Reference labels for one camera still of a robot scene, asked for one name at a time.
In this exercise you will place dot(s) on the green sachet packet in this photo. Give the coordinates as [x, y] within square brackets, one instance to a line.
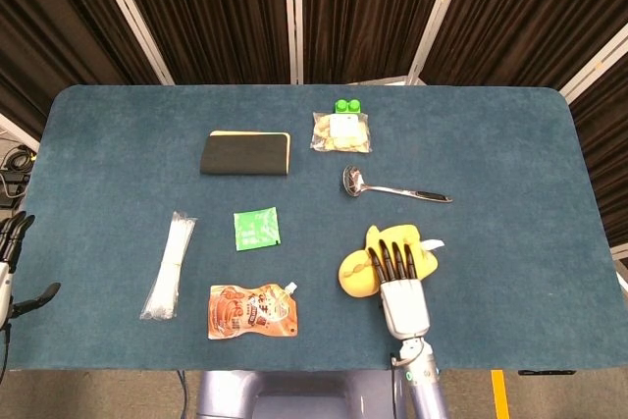
[256, 228]

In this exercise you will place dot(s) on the blue table cloth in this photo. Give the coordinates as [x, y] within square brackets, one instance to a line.
[314, 83]

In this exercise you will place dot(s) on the yellow plush duck toy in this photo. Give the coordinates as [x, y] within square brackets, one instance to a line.
[358, 277]

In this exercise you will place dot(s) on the black folding screen panels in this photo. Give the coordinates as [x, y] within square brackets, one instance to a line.
[221, 12]

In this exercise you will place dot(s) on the clear bag of snacks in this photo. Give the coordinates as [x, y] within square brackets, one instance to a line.
[341, 132]

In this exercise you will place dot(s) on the yellow floor tape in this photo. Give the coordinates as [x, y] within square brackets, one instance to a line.
[499, 392]

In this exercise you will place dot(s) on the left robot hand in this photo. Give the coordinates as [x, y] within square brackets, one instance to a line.
[7, 267]

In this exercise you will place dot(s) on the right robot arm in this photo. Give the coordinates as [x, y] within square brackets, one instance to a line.
[422, 380]

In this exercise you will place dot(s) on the black notebook tan edge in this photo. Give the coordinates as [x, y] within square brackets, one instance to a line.
[245, 153]

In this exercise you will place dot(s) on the orange spouted drink pouch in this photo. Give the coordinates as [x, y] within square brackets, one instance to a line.
[250, 311]

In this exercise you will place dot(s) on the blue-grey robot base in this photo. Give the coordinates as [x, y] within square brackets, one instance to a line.
[299, 394]

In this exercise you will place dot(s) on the green plastic building block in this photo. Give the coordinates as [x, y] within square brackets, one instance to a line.
[347, 106]

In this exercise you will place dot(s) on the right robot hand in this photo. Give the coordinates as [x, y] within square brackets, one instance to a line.
[400, 291]

